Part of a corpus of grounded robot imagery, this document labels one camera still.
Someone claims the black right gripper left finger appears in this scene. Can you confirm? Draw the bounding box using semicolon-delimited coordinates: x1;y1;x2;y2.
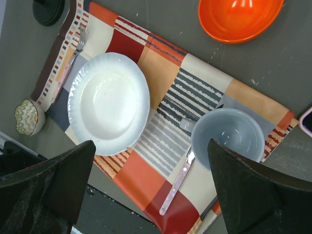
0;140;96;234

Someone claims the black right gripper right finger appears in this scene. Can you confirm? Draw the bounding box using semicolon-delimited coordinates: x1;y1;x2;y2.
207;139;312;234

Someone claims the black phone pink case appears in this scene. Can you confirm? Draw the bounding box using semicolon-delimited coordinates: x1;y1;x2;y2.
299;107;312;138

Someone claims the black phone stand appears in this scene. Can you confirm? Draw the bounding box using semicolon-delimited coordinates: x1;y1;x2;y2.
32;0;65;26

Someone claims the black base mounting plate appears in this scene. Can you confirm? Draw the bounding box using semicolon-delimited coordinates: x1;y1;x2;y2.
0;141;47;176

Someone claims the light blue mug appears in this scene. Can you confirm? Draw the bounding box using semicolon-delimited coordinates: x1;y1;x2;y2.
180;108;265;172

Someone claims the small patterned flower dish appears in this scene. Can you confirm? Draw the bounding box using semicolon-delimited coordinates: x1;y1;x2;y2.
15;98;46;136

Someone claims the white ceramic plate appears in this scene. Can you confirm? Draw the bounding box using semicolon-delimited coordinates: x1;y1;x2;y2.
67;52;151;156

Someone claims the orange patchwork placemat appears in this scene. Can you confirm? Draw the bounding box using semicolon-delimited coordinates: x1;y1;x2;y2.
31;0;298;234

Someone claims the orange bowl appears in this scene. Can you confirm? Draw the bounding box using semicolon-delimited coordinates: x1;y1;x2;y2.
198;0;284;44

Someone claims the fork with pink handle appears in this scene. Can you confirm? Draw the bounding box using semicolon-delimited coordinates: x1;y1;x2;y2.
51;23;87;103

